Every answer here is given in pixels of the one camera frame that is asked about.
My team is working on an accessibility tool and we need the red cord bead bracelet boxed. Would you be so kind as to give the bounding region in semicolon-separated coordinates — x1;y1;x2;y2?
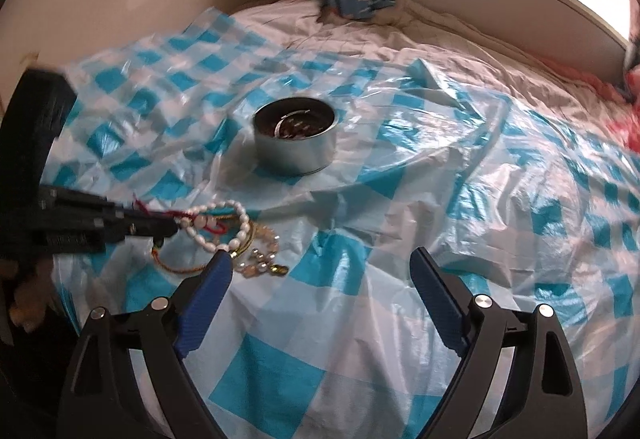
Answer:
131;192;227;235

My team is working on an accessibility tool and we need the round silver metal tin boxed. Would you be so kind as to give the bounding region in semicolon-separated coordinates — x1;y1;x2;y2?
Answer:
253;96;338;177

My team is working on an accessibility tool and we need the pink checkered plastic sheet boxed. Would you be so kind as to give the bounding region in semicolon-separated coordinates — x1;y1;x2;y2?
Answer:
598;65;640;146

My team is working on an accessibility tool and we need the multicolour braided cord bracelet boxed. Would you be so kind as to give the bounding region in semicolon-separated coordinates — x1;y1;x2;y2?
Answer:
150;220;256;275

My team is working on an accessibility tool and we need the blue white checkered plastic sheet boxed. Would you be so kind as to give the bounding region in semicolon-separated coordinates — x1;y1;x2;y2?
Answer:
43;10;639;438

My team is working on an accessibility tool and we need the person left hand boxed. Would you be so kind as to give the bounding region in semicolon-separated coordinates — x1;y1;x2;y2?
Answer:
9;257;55;333

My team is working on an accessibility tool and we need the white striped bed sheet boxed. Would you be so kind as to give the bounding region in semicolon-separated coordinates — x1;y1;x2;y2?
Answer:
233;0;639;151

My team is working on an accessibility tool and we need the gold charm bracelet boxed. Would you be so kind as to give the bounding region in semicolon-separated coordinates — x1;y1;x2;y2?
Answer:
234;225;291;279

